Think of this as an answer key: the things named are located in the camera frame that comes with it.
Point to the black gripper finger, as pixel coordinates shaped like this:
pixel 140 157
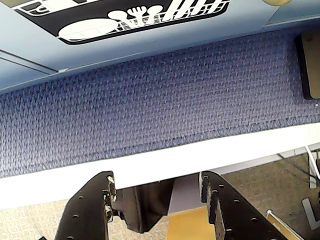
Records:
pixel 237 220
pixel 82 215

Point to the yellow board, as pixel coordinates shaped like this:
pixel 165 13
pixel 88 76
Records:
pixel 187 225

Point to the black fabric object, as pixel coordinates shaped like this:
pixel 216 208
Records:
pixel 147 205

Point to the blue woven mat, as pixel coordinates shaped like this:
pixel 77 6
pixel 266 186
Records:
pixel 150 100

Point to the beige panel with black edge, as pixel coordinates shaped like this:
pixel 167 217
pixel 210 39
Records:
pixel 312 65

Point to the grey metal bracket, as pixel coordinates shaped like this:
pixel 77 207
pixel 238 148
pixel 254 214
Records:
pixel 310 212

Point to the white metal desk frame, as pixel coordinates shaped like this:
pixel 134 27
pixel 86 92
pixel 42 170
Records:
pixel 312 170

